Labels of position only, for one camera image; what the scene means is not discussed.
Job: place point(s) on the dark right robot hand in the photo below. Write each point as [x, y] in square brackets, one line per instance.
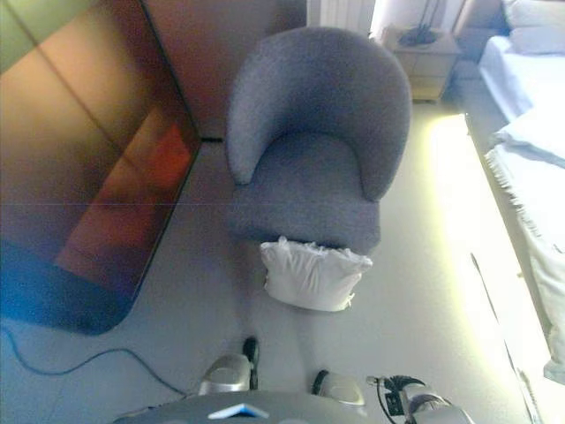
[404, 382]

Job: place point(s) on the white frilled cushion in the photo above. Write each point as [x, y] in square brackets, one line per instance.
[309, 278]

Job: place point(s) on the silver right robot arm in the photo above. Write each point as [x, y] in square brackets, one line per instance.
[437, 408]

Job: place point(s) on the grey robot torso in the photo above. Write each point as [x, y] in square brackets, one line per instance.
[265, 408]

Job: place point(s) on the cream bed quilt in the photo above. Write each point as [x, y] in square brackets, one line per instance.
[552, 318]

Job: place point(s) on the silver left robot leg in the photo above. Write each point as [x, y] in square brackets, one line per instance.
[225, 375]

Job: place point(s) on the white fringed throw blanket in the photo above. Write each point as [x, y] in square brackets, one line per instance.
[529, 199]

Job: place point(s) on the grey upholstered armchair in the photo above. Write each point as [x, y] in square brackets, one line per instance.
[309, 176]

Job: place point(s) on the white folded duvet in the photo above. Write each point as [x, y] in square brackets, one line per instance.
[534, 137]

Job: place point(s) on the light wooden nightstand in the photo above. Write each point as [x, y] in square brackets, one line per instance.
[424, 66]

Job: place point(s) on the white bed sheet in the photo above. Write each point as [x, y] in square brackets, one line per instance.
[516, 79]

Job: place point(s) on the beige upholstered bed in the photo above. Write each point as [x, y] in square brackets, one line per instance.
[474, 26]

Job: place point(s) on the dark glossy table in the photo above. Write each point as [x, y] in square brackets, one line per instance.
[88, 176]

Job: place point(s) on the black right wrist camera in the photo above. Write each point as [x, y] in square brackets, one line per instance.
[393, 402]

